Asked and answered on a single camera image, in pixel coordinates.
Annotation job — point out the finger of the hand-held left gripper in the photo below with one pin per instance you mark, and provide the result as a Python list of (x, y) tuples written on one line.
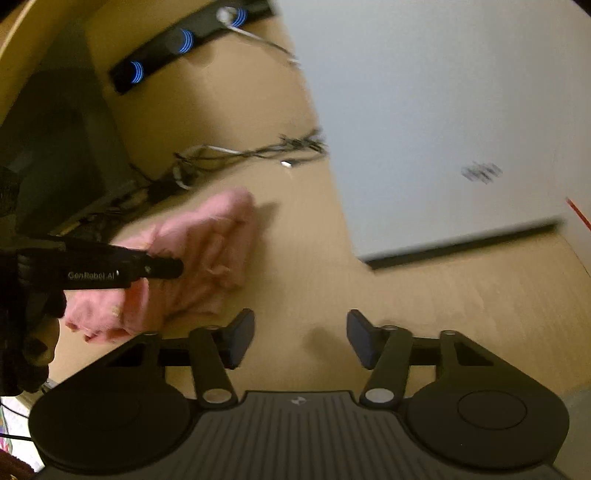
[(159, 267)]

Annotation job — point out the black power strip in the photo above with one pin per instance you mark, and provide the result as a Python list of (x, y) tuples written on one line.
[(184, 39)]

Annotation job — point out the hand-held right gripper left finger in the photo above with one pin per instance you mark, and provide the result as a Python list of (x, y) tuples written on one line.
[(242, 334)]

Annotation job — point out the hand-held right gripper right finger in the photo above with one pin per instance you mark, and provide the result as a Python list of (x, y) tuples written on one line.
[(360, 334)]

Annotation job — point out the black computer monitor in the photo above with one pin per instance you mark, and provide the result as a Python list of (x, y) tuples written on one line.
[(60, 134)]

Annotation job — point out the person's left hand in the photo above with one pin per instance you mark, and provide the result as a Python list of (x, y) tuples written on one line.
[(27, 332)]

